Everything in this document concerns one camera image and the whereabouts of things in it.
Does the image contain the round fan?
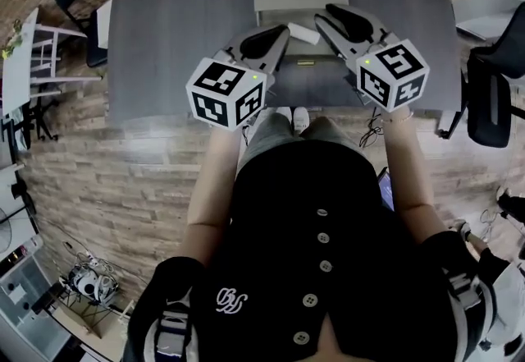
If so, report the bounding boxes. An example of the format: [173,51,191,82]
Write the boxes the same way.
[0,207,14,256]

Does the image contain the black buttoned top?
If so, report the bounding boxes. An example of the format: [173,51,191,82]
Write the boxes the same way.
[126,137,500,362]

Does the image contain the laptop with blue screen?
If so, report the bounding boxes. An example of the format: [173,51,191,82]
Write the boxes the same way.
[377,166,395,213]

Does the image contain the small white box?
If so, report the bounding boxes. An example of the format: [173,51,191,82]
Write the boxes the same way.
[286,21,322,45]

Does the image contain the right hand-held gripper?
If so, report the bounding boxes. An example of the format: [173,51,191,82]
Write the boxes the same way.
[313,2,431,113]

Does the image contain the white metal rack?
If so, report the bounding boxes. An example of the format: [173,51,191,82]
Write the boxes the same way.
[0,7,103,115]

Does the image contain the potted green plant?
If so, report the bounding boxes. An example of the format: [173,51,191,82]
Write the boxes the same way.
[1,18,26,61]

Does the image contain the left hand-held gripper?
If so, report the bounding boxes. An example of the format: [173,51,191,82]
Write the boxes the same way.
[185,23,290,133]

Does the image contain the white headset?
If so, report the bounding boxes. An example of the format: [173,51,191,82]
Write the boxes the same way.
[67,263,121,309]

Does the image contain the grey shorts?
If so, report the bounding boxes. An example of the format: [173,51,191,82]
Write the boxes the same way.
[240,112,367,167]

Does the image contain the grey shoulder strap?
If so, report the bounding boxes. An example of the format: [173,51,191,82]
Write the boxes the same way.
[445,265,487,313]
[154,309,194,362]

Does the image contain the black office chair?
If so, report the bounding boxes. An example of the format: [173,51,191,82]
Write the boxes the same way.
[436,2,525,149]

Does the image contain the thin wrist bracelet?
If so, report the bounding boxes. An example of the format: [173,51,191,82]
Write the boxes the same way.
[380,111,414,126]

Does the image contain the grey left shoulder strap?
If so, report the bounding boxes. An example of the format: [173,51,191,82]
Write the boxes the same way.
[154,309,194,362]

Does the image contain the white right shoe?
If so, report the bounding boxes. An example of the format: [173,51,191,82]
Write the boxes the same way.
[292,106,312,135]

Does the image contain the person's left forearm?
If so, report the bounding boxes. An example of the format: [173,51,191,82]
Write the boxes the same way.
[183,121,244,269]

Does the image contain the person's right forearm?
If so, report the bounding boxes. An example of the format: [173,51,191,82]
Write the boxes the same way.
[379,105,452,249]

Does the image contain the black floor cables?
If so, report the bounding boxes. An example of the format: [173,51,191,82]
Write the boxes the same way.
[359,105,386,149]

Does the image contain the grey right shoulder strap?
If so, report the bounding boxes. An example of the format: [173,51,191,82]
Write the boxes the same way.
[445,265,487,313]

